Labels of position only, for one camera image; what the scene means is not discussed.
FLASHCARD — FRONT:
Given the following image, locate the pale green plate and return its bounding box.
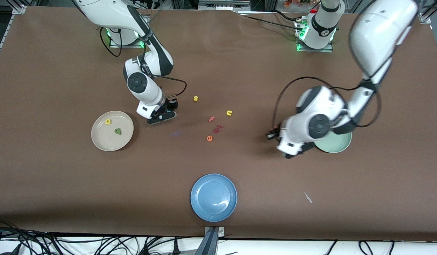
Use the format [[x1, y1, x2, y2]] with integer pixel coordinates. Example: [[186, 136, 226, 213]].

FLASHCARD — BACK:
[[315, 130, 352, 153]]

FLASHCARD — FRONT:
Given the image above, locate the beige brown plate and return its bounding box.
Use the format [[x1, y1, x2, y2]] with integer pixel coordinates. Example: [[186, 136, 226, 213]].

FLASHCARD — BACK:
[[91, 110, 134, 152]]

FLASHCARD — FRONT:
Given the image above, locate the blue plate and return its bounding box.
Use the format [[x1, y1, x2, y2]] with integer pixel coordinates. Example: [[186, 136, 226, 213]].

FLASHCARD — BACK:
[[190, 173, 238, 223]]

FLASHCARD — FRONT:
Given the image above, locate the grey metal box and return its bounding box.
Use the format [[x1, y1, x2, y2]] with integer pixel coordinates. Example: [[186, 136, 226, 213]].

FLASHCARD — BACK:
[[198, 0, 251, 11]]

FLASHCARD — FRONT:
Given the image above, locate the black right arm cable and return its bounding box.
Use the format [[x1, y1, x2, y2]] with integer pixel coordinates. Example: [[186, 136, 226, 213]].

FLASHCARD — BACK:
[[100, 27, 187, 103]]

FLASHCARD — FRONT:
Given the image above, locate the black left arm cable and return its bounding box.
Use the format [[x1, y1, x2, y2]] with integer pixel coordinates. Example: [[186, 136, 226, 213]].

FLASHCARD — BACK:
[[273, 76, 382, 131]]

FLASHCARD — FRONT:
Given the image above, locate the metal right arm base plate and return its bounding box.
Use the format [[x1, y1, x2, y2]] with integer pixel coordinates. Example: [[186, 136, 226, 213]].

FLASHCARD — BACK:
[[110, 34, 146, 49]]

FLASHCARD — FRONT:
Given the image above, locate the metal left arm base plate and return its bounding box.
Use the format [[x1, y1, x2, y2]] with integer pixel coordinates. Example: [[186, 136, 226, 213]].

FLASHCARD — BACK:
[[296, 18, 334, 53]]

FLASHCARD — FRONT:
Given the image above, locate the black cable to arm base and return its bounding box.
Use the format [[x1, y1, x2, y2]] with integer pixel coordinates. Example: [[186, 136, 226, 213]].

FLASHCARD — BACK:
[[239, 11, 304, 32]]

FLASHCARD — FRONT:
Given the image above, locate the black looped cable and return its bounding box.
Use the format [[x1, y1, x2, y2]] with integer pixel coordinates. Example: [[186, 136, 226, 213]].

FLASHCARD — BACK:
[[358, 240, 375, 255]]

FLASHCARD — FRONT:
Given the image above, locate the long aluminium frame profile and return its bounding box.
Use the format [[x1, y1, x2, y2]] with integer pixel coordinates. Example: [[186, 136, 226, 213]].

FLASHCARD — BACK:
[[0, 4, 26, 69]]

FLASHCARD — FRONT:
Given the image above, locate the short aluminium frame profile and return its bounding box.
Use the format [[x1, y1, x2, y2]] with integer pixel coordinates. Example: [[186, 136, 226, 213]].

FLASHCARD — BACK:
[[419, 0, 437, 24]]

